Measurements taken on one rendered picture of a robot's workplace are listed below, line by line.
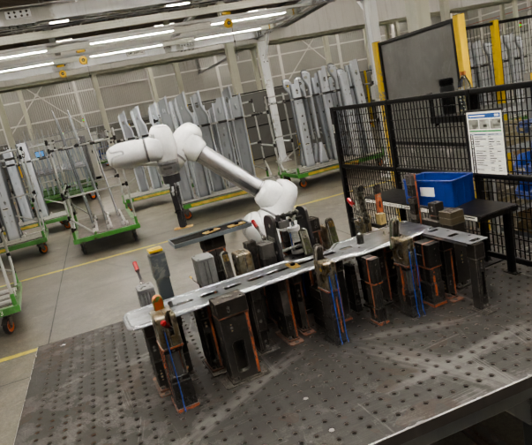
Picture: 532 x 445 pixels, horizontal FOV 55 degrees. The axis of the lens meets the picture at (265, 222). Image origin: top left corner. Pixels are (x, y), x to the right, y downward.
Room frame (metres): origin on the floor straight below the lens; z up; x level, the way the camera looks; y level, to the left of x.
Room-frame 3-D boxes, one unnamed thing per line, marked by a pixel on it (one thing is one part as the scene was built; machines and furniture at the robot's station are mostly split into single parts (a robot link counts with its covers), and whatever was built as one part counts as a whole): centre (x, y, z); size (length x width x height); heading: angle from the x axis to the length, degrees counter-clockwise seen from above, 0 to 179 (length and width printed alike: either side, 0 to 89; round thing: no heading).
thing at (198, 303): (2.05, -0.06, 1.00); 1.38 x 0.22 x 0.02; 110
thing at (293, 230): (2.29, -0.10, 0.94); 0.18 x 0.13 x 0.49; 110
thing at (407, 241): (2.01, -0.53, 0.87); 0.12 x 0.09 x 0.35; 20
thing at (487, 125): (2.33, -1.06, 1.30); 0.23 x 0.02 x 0.31; 20
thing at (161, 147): (2.24, 0.37, 1.60); 0.13 x 0.11 x 0.16; 100
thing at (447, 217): (2.20, -0.81, 0.88); 0.08 x 0.08 x 0.36; 20
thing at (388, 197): (2.57, -0.85, 1.01); 0.90 x 0.22 x 0.03; 20
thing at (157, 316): (1.69, 0.41, 0.88); 0.15 x 0.11 x 0.36; 20
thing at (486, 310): (1.92, -0.79, 0.84); 0.11 x 0.06 x 0.29; 20
